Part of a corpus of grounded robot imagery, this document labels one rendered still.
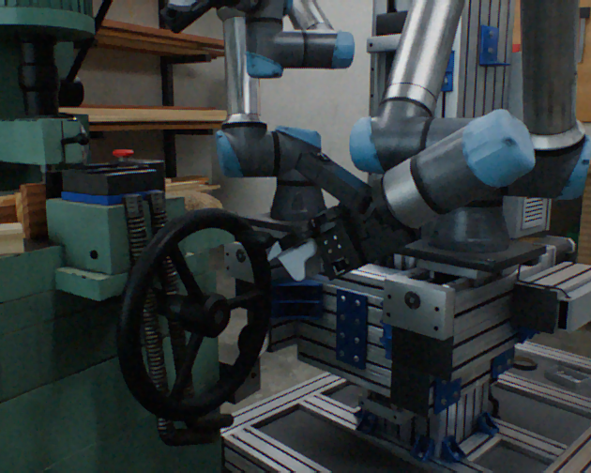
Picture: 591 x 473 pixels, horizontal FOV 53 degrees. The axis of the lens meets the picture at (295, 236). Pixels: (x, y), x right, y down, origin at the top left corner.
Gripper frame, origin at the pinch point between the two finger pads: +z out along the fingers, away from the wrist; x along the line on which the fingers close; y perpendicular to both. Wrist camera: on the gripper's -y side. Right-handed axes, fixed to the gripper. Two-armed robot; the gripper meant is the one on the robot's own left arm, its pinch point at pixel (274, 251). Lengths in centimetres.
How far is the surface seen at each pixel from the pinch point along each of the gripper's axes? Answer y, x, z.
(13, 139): -34.4, -10.8, 29.9
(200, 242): -8.9, 10.4, 22.3
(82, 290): -5.4, -18.2, 17.5
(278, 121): -125, 307, 185
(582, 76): -42, 319, -8
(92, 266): -8.0, -16.2, 16.3
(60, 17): -43.8, -8.7, 11.1
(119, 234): -9.9, -14.5, 10.8
